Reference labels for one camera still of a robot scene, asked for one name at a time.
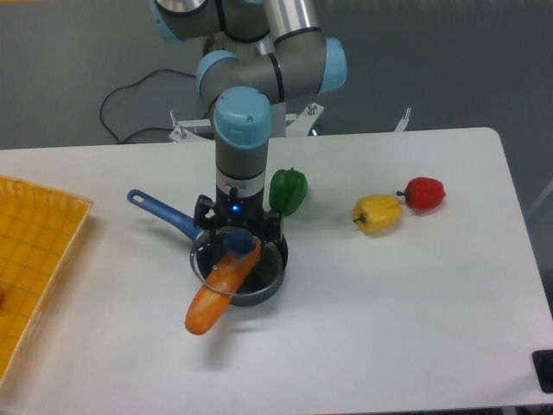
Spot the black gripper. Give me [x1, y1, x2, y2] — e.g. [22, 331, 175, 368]
[194, 181, 283, 248]

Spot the glass pot lid blue knob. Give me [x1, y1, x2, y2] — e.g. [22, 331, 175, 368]
[190, 227, 286, 307]

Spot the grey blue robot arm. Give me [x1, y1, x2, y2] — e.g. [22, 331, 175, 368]
[150, 1, 347, 241]

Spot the green toy bell pepper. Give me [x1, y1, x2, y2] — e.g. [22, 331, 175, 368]
[269, 168, 308, 216]

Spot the toy baguette bread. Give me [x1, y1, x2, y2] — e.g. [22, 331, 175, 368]
[184, 243, 261, 335]

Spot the yellow toy bell pepper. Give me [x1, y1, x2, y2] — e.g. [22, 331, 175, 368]
[352, 195, 403, 234]

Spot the red toy bell pepper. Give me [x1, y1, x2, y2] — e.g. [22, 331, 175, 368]
[396, 177, 446, 211]

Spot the yellow plastic basket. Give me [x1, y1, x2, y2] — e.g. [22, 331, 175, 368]
[1, 176, 93, 379]

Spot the black object at table edge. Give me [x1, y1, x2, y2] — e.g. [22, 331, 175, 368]
[531, 349, 553, 394]

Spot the dark pot with blue handle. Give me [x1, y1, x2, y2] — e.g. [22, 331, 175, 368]
[127, 188, 288, 307]

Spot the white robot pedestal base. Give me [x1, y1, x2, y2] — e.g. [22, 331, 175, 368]
[168, 101, 412, 143]

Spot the black cable on floor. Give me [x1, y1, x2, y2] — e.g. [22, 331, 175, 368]
[99, 68, 200, 144]

